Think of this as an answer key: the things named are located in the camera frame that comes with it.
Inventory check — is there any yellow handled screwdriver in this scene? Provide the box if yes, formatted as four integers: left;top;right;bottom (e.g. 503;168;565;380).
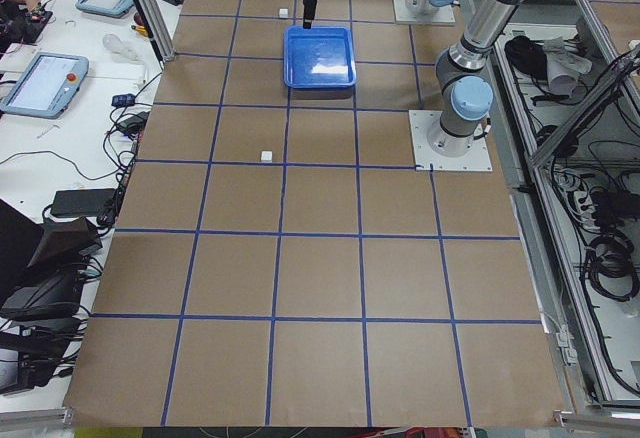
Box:
130;12;150;38

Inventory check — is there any black power adapter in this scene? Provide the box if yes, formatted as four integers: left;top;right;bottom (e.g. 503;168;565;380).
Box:
50;188;116;218

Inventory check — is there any aluminium frame post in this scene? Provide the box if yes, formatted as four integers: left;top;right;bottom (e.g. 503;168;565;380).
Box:
133;0;175;63

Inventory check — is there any blue plastic tray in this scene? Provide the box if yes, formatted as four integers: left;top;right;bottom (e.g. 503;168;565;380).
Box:
283;26;357;90

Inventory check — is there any near teach pendant tablet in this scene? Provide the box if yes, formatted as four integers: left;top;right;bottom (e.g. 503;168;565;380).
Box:
1;52;89;119

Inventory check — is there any white block with studs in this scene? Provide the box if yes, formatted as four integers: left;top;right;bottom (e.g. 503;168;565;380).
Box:
261;150;273;163

